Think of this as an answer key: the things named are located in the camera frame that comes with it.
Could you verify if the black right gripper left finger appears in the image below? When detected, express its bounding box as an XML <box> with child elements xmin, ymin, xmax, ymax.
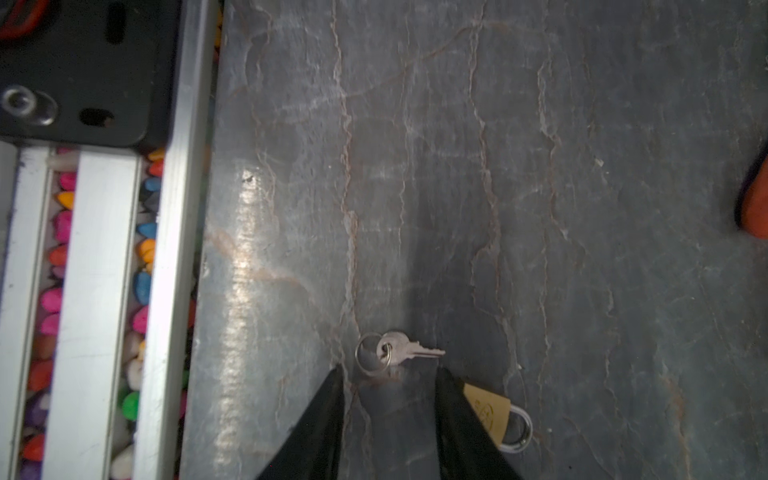
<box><xmin>258</xmin><ymin>365</ymin><xmax>345</xmax><ymax>479</ymax></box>

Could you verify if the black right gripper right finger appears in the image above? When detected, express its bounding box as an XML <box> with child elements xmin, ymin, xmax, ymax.
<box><xmin>434</xmin><ymin>367</ymin><xmax>522</xmax><ymax>480</ymax></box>

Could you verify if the brass padlock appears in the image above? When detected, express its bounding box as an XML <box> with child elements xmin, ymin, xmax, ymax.
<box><xmin>462</xmin><ymin>383</ymin><xmax>534</xmax><ymax>454</ymax></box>

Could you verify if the red rubber glove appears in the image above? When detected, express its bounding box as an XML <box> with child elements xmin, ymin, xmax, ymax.
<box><xmin>738</xmin><ymin>158</ymin><xmax>767</xmax><ymax>240</ymax></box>

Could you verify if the small key near rail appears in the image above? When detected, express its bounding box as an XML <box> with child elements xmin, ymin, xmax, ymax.
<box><xmin>354</xmin><ymin>330</ymin><xmax>446</xmax><ymax>377</ymax></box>

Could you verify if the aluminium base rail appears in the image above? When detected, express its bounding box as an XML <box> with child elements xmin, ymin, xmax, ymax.
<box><xmin>1</xmin><ymin>1</ymin><xmax>221</xmax><ymax>479</ymax></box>

